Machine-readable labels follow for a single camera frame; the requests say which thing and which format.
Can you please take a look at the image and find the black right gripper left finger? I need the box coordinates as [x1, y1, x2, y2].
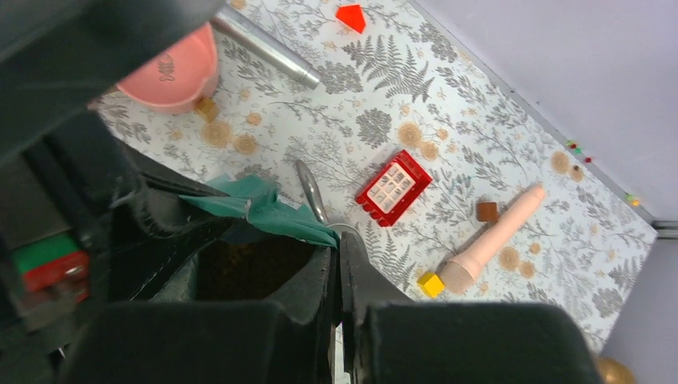
[58, 247, 338, 383]

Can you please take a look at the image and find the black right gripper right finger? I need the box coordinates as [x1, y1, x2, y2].
[338, 232, 601, 383]

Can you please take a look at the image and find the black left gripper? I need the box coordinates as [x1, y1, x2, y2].
[1, 1, 228, 355]

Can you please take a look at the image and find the green pet food bag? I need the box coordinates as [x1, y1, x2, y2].
[108, 174, 341, 303]

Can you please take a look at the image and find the silver metal scoop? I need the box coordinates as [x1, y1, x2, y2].
[294, 159, 366, 249]

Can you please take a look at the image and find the pink double pet bowl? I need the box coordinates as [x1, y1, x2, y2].
[117, 22, 219, 114]

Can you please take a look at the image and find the yellow cube block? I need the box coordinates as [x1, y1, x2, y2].
[417, 272, 445, 298]

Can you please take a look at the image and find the pink toy microphone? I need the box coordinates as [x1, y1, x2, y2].
[438, 183, 546, 294]

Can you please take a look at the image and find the red toy block tray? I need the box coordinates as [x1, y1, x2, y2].
[354, 150, 433, 227]

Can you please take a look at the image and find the brown cube block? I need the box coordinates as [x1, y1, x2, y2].
[476, 202, 500, 222]

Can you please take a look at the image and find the floral patterned table mat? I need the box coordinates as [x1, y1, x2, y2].
[98, 1, 656, 352]

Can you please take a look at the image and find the silver toy microphone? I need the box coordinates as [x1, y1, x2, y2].
[210, 5, 321, 90]

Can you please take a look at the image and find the gold toy microphone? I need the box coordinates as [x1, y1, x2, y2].
[596, 358, 636, 384]

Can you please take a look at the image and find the red house-shaped block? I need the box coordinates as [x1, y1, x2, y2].
[335, 4, 366, 34]

